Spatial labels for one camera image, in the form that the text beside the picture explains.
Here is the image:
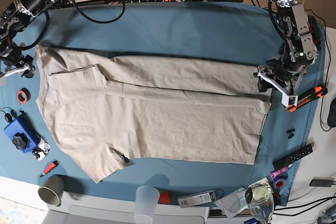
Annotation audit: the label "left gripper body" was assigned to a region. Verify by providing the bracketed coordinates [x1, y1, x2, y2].
[254, 58, 307, 108]

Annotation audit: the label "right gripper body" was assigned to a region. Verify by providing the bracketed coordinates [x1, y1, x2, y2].
[1, 48, 36, 79]

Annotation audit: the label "beige T-shirt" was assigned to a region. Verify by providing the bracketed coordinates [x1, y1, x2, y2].
[35, 46, 271, 183]

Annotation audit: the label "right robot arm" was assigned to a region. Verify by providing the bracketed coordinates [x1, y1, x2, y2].
[1, 0, 60, 80]

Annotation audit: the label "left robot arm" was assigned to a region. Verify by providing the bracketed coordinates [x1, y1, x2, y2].
[254, 0, 321, 111]

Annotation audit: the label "red tape roll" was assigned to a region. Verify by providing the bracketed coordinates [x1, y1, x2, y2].
[16, 88, 30, 104]

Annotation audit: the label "orange black utility knife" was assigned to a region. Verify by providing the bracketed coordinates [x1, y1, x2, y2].
[284, 84, 328, 112]

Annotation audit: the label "small black clips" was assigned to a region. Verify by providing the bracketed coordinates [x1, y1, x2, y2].
[286, 129, 295, 139]

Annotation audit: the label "black computer mouse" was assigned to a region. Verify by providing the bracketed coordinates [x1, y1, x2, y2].
[327, 100, 336, 128]

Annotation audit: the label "blue box with black knob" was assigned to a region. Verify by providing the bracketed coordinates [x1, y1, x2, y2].
[4, 111, 40, 153]

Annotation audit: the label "teal tablecloth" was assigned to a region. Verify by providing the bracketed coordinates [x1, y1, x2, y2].
[1, 3, 317, 200]

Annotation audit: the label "black remote control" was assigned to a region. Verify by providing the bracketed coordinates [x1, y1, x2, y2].
[273, 143, 313, 170]

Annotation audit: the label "purple pen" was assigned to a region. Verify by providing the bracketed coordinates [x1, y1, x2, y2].
[270, 164, 292, 179]

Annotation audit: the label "black white small toy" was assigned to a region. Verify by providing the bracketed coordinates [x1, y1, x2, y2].
[32, 142, 50, 161]

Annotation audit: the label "purple tape roll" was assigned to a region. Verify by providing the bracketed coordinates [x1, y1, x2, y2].
[273, 177, 286, 189]

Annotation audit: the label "red marker pen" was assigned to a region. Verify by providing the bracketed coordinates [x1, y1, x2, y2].
[40, 161, 59, 178]

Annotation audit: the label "black phone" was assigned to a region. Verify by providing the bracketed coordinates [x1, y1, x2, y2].
[309, 179, 334, 187]

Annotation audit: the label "wine glass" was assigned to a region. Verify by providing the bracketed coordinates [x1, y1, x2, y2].
[245, 182, 275, 224]

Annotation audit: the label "packaged tool in blister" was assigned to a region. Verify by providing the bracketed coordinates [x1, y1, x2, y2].
[177, 189, 224, 208]

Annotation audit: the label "small red object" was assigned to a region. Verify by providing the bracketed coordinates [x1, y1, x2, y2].
[159, 191, 171, 205]

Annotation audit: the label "translucent plastic cup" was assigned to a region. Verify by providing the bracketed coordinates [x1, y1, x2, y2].
[134, 186, 160, 224]

